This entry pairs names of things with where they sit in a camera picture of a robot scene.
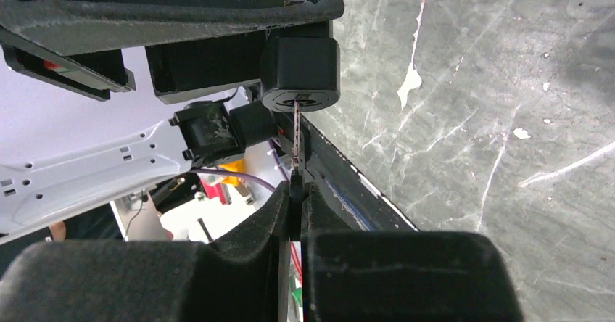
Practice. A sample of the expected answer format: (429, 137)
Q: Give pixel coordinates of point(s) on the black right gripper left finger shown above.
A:
(241, 276)

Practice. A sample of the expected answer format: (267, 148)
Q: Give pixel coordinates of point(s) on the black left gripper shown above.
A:
(49, 39)

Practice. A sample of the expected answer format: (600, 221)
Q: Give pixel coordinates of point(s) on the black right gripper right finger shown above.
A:
(401, 275)

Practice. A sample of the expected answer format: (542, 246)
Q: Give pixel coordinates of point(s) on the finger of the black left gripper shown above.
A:
(188, 70)

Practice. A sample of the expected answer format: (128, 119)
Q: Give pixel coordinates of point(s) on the black key fob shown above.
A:
(296, 181)

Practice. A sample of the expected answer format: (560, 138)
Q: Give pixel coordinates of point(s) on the black padlock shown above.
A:
(300, 71)

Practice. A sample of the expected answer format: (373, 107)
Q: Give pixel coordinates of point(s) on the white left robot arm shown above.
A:
(209, 131)

